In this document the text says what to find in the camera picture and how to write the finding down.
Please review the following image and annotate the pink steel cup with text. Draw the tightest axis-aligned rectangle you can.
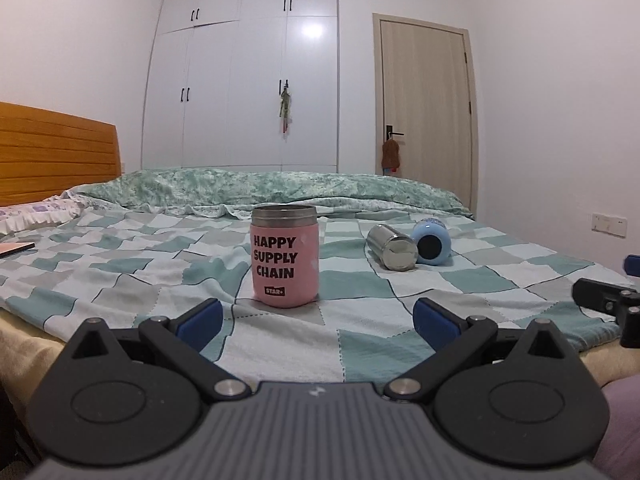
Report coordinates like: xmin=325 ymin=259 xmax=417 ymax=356
xmin=250 ymin=204 xmax=320 ymax=309

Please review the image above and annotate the light blue cup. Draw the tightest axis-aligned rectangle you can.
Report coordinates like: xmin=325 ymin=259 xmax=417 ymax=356
xmin=410 ymin=218 xmax=451 ymax=266

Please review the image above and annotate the pink book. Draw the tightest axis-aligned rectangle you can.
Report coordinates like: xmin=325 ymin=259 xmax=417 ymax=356
xmin=0 ymin=242 xmax=35 ymax=258

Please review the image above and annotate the white wardrobe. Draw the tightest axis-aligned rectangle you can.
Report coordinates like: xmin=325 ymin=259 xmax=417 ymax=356
xmin=141 ymin=0 xmax=338 ymax=172

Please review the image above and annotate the brown plush on door handle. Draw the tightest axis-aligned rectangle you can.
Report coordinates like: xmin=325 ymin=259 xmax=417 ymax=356
xmin=381 ymin=138 xmax=400 ymax=174

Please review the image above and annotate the white wall socket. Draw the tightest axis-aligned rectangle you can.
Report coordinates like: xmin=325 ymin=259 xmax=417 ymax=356
xmin=591 ymin=214 xmax=628 ymax=238

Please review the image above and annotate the stainless steel bottle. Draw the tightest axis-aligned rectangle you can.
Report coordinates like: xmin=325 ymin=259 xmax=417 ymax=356
xmin=366 ymin=224 xmax=418 ymax=272

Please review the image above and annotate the black door handle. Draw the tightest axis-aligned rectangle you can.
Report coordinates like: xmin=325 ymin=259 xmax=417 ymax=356
xmin=385 ymin=125 xmax=404 ymax=141

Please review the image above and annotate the purple floral pillow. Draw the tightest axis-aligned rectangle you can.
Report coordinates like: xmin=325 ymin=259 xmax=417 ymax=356
xmin=0 ymin=195 xmax=86 ymax=236

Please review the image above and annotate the hanging dried flower ornament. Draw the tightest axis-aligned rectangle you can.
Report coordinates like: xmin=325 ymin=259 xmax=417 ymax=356
xmin=279 ymin=79 xmax=291 ymax=134

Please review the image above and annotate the checkered green bed blanket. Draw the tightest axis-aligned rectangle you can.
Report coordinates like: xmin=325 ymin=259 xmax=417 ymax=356
xmin=1 ymin=200 xmax=627 ymax=399

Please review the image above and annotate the green floral duvet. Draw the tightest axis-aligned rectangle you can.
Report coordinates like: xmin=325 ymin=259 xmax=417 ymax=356
xmin=64 ymin=168 xmax=473 ymax=218

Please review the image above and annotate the beige wooden door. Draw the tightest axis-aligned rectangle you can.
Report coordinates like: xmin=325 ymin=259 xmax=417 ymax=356
xmin=373 ymin=14 xmax=480 ymax=211

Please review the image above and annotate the wooden headboard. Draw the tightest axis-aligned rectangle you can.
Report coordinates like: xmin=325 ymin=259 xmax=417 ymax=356
xmin=0 ymin=102 xmax=122 ymax=206

